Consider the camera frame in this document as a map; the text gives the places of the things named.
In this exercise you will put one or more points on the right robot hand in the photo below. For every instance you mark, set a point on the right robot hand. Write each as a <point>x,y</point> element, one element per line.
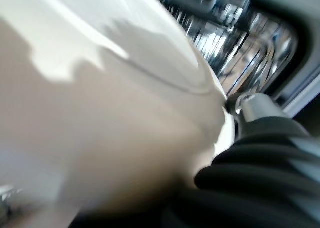
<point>262,175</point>

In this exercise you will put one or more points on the cream round plate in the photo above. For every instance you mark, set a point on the cream round plate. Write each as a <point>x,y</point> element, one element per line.
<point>100,100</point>

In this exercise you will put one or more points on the built-in dishwasher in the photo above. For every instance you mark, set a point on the built-in dishwasher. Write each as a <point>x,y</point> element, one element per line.
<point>305,63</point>

